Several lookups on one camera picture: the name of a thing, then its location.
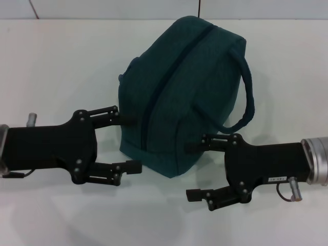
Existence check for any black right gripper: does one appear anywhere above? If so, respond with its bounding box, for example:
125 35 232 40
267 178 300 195
184 133 316 212

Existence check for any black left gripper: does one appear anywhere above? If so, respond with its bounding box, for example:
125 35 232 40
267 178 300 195
5 105 143 186

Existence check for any dark teal zippered lunch bag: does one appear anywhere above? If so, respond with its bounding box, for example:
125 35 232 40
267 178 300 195
118 15 256 179

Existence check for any grey right arm cable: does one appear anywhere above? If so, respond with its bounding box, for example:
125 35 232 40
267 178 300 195
276 176 304 202

